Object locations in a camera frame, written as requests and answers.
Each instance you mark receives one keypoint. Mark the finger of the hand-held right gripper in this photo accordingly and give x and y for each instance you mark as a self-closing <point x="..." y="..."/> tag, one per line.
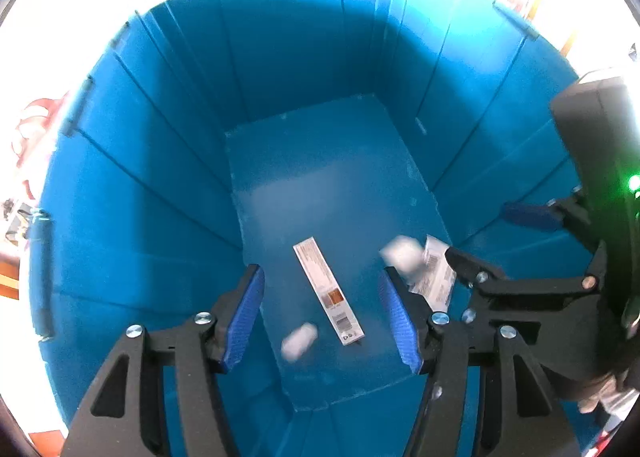
<point x="525" y="287"/>
<point x="530" y="214"/>

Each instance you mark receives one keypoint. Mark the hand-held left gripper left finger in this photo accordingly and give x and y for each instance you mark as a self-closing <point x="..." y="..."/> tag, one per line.
<point x="245" y="317"/>

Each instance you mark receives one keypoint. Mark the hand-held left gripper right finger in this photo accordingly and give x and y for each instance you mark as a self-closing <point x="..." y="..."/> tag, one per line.
<point x="400" y="322"/>

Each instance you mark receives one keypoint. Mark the small white eraser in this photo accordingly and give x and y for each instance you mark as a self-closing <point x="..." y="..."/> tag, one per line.
<point x="299" y="341"/>

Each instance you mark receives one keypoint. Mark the white labelled packet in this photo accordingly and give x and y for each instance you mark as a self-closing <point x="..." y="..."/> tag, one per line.
<point x="436" y="273"/>

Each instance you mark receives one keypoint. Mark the white paper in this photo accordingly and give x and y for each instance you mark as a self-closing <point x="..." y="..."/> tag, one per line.
<point x="402" y="254"/>

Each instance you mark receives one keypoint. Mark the long white carton box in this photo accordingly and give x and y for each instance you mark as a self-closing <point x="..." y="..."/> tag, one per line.
<point x="327" y="292"/>

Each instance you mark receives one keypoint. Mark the blue plastic bin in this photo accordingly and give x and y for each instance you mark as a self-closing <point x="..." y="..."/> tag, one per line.
<point x="325" y="62"/>

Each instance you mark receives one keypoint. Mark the person's right hand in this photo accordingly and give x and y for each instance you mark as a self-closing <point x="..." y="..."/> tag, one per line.
<point x="602" y="392"/>

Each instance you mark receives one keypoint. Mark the red bag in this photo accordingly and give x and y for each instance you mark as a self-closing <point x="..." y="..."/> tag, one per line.
<point x="37" y="127"/>

